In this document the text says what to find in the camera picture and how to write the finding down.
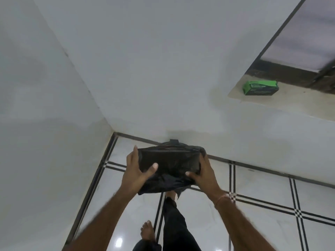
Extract person's right forearm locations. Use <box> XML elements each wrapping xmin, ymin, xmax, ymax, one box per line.
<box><xmin>215</xmin><ymin>196</ymin><xmax>277</xmax><ymax>251</ymax></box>

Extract person's right hand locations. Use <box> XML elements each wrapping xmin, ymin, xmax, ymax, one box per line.
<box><xmin>185</xmin><ymin>154</ymin><xmax>228</xmax><ymax>202</ymax></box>

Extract person's left forearm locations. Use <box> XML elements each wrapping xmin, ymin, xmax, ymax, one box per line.
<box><xmin>62</xmin><ymin>188</ymin><xmax>134</xmax><ymax>251</ymax></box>

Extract person's black trousers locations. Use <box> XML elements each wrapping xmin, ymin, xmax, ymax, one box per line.
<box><xmin>132</xmin><ymin>197</ymin><xmax>202</xmax><ymax>251</ymax></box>

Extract black plastic garbage bag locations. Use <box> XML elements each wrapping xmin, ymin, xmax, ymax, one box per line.
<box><xmin>137</xmin><ymin>143</ymin><xmax>207</xmax><ymax>199</ymax></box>

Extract orange thread wristband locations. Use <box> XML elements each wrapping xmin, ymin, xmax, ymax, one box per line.
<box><xmin>214</xmin><ymin>193</ymin><xmax>232</xmax><ymax>210</ymax></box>

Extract dark framed window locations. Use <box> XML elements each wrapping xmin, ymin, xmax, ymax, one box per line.
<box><xmin>245</xmin><ymin>0</ymin><xmax>335</xmax><ymax>95</ymax></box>

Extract green cardboard box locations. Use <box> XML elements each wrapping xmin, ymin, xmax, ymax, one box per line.
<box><xmin>242</xmin><ymin>81</ymin><xmax>279</xmax><ymax>96</ymax></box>

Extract person's left foot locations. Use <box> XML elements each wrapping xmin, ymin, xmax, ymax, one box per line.
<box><xmin>140</xmin><ymin>220</ymin><xmax>157</xmax><ymax>242</ymax></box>

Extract person's left hand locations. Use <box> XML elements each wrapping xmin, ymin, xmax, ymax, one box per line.
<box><xmin>120</xmin><ymin>145</ymin><xmax>159</xmax><ymax>198</ymax></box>

